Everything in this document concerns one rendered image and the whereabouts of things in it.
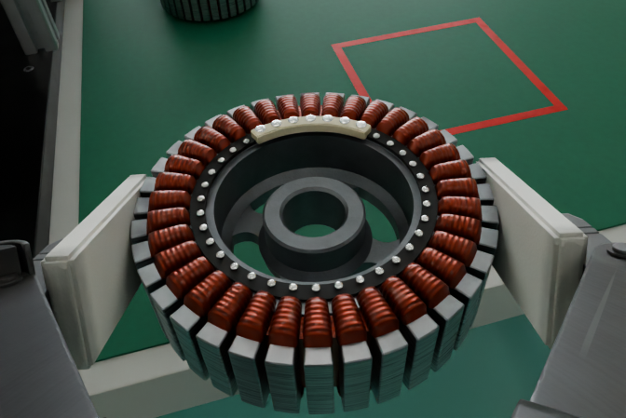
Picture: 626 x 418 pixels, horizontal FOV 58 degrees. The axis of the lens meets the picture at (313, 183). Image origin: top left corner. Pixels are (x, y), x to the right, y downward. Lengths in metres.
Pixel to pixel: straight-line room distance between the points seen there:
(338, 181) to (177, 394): 0.22
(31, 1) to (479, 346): 0.99
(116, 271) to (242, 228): 0.05
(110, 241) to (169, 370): 0.20
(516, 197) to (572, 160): 0.31
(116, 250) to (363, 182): 0.09
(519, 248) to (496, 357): 1.07
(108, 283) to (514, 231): 0.11
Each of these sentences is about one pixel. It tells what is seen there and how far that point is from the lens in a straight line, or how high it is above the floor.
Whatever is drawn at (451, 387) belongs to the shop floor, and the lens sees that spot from 1.18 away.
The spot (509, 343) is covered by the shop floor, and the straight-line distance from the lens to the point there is 1.25.
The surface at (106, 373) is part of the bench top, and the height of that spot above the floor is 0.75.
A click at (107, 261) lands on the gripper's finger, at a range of 0.16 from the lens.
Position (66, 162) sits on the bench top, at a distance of 0.50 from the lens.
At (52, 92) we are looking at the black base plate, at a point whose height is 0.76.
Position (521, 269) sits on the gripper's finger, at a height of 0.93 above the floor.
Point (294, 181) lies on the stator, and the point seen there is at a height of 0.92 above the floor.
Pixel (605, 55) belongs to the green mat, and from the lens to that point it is 0.61.
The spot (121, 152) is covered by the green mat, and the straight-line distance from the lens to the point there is 0.48.
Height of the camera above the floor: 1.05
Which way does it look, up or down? 46 degrees down
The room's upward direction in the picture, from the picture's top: 3 degrees counter-clockwise
